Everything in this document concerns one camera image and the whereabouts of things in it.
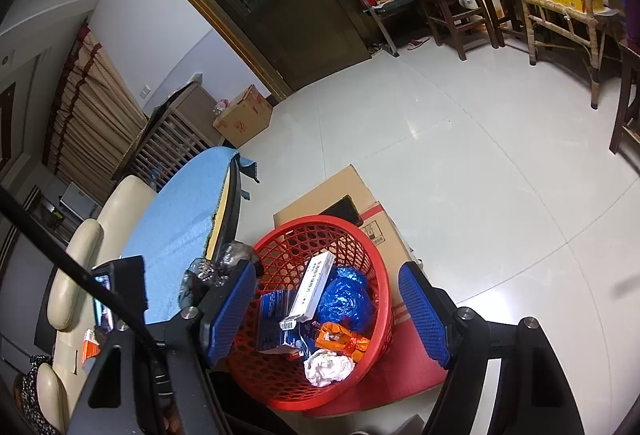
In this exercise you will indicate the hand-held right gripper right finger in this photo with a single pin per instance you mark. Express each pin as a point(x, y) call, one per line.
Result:
point(422, 315)

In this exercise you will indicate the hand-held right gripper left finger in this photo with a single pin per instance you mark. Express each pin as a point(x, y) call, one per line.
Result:
point(232, 310)

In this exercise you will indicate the blue toothpaste box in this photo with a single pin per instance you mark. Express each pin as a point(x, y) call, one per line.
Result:
point(272, 315)

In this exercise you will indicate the blue plastic bag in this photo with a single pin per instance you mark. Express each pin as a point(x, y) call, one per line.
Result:
point(345, 300)

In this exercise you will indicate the long white box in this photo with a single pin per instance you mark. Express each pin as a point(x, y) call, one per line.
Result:
point(312, 285)

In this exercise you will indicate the orange snack wrapper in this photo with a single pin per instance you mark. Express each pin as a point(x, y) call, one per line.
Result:
point(335, 337)

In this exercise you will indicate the red plastic mesh basket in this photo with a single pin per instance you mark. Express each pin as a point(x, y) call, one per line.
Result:
point(300, 240)

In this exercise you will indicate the white tissue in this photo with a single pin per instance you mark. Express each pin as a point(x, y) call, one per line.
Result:
point(325, 367)

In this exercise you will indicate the cream leather sofa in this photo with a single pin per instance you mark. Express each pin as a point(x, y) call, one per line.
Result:
point(80, 255)

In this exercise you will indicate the orange and white tissue pack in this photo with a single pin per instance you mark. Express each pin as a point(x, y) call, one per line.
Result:
point(90, 345)

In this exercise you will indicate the round table with blue cloth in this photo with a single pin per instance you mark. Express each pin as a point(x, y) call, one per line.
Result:
point(180, 215)

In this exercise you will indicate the white appliance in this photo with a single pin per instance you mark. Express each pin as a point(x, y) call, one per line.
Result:
point(80, 200)

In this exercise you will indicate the dotted dark cloth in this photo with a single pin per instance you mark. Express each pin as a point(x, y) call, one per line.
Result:
point(30, 390)

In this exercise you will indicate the flat brown cardboard box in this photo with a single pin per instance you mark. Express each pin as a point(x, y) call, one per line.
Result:
point(340, 190)

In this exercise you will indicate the wooden slatted crib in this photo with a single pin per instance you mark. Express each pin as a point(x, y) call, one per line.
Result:
point(170, 135)

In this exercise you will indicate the beige curtain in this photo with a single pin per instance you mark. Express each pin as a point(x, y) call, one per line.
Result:
point(95, 105)

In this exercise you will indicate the cardboard box with red print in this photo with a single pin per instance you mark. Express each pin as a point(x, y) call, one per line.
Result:
point(245, 115)

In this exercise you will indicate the red slipper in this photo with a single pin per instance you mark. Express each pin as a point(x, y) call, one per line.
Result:
point(419, 44)

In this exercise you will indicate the dark wooden chair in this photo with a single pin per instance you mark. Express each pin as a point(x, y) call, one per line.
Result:
point(625, 90)

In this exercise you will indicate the dark wooden door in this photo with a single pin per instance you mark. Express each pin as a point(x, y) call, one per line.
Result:
point(280, 5)

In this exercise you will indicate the wicker chair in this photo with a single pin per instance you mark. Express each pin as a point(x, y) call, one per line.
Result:
point(550, 15)

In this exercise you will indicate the metal frame chair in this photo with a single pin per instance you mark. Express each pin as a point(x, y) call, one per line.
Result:
point(395, 4)

